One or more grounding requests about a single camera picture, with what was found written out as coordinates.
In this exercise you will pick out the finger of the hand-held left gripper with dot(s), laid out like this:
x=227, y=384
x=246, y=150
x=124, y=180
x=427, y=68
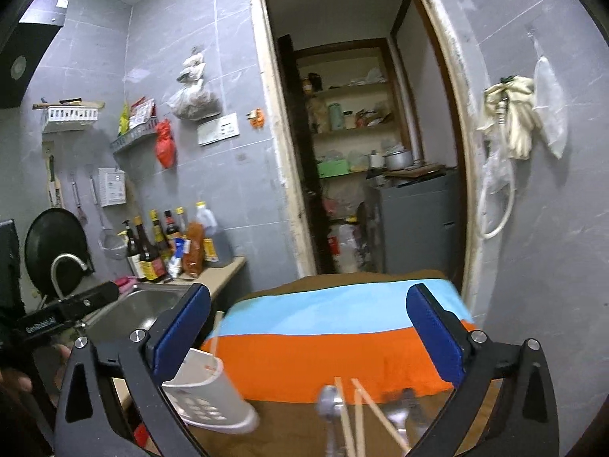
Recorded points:
x=95, y=297

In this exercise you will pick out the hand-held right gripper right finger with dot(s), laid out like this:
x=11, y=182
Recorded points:
x=433, y=338

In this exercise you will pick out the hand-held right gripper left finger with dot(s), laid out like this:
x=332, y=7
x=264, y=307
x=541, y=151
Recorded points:
x=183, y=328

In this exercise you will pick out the white plastic utensil holder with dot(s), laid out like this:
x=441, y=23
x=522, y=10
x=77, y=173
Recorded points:
x=209, y=400

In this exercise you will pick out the wooden chopstick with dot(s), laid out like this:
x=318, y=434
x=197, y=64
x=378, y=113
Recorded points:
x=342, y=419
x=358, y=423
x=380, y=419

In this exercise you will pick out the metal spoon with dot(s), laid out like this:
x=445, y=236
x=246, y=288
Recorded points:
x=328, y=402

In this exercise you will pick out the person's left hand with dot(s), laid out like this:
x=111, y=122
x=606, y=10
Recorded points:
x=14, y=382

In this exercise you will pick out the pink cloth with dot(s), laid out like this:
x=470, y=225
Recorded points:
x=126, y=283

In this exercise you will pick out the black frying pan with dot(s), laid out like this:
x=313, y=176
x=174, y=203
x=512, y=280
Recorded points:
x=43, y=243

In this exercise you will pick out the steel sink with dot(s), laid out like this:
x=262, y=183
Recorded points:
x=138, y=304

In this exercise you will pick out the metal faucet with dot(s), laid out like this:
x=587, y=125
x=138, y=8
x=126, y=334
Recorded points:
x=54, y=271

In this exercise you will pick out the hanging strainer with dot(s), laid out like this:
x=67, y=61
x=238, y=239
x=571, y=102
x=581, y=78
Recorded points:
x=108, y=245

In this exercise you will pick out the dark pump sauce bottle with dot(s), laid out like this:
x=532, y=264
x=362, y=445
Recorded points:
x=131, y=254

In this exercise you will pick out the blue packet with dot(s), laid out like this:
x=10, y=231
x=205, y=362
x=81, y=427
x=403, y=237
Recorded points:
x=177, y=259

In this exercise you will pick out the orange seasoning packet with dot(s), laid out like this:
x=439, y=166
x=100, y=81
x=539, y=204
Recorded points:
x=195, y=252

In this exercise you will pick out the yellow cap sauce bottle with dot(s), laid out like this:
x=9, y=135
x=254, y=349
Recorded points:
x=181, y=219
x=159, y=233

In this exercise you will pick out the hanging metal utensil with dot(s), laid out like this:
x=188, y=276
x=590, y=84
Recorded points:
x=77, y=200

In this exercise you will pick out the large oil jug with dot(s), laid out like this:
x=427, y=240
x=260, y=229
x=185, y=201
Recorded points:
x=214, y=238

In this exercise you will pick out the hanging kitchen spatula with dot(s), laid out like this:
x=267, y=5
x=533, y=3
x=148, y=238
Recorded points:
x=53, y=181

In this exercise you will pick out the striped orange blue brown cloth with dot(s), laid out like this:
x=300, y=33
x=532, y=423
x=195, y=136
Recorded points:
x=323, y=342

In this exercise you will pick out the grey cabinet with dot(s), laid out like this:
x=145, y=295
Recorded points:
x=418, y=223

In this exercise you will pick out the plastic bottle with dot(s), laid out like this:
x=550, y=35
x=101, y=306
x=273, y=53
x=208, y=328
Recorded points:
x=347, y=243

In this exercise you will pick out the metal corner shelf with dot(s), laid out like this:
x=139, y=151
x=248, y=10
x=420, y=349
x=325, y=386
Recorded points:
x=133, y=135

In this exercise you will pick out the red plastic bag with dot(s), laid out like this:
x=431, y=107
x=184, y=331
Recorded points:
x=165, y=145

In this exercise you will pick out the crumpled clear plastic bag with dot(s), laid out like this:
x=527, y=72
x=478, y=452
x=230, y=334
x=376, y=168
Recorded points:
x=495, y=171

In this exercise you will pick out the metal pot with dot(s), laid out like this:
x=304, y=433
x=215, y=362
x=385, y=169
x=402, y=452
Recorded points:
x=398, y=158

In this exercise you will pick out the yellow packet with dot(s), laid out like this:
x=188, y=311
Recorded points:
x=124, y=116

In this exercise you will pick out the red white packets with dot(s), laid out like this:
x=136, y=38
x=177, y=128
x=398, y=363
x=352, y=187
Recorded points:
x=142, y=112

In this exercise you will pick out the dark wooden door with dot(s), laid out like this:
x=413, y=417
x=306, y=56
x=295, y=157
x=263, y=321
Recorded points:
x=302, y=176

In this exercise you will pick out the green box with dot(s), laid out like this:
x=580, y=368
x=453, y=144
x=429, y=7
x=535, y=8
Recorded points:
x=333, y=167

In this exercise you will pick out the black range hood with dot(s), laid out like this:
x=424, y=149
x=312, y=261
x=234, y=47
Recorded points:
x=28, y=57

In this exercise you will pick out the hanging clear bag of goods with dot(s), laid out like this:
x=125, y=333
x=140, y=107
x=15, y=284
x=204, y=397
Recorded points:
x=192, y=95

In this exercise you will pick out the pale green flask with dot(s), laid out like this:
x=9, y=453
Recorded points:
x=335, y=115

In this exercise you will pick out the hanging clear plastic bag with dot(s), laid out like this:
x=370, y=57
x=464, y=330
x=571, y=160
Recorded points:
x=549, y=104

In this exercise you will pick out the wooden shelf unit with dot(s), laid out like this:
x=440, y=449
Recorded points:
x=352, y=86

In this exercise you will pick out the white wall box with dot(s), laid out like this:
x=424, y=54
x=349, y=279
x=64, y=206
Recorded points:
x=112, y=185

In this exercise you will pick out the white wall basket rack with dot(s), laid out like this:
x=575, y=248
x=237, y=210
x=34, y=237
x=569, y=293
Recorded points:
x=71, y=114

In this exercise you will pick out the white door frame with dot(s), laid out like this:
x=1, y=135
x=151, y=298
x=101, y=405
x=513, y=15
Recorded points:
x=266, y=152

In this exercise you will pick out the white wall switch panel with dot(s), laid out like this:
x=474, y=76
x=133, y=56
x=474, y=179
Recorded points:
x=219, y=128

